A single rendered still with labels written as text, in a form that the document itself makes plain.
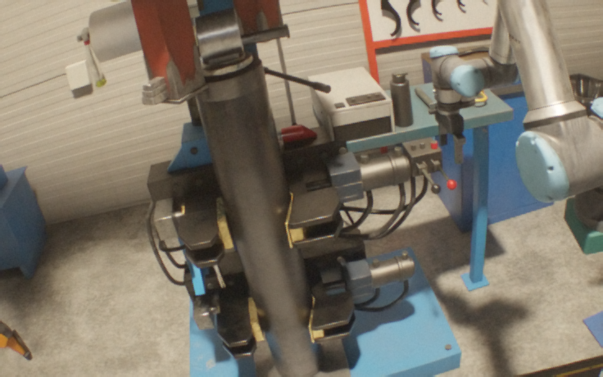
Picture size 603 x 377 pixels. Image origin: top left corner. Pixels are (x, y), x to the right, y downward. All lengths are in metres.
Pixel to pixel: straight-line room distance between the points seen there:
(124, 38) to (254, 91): 1.01
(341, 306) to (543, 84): 1.26
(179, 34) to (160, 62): 0.09
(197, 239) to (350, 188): 0.54
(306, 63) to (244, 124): 2.19
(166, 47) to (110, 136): 2.59
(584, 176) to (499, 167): 2.01
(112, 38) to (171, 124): 1.55
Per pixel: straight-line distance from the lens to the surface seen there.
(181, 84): 1.36
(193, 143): 1.87
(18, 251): 3.73
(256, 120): 1.52
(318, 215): 1.63
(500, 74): 1.48
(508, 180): 3.10
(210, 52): 1.47
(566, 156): 1.00
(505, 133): 2.93
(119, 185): 4.05
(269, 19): 1.62
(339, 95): 1.95
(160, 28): 1.31
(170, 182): 1.90
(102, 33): 2.38
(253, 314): 2.02
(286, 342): 2.04
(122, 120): 3.81
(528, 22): 1.04
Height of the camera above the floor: 1.91
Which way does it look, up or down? 30 degrees down
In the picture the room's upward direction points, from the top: 12 degrees counter-clockwise
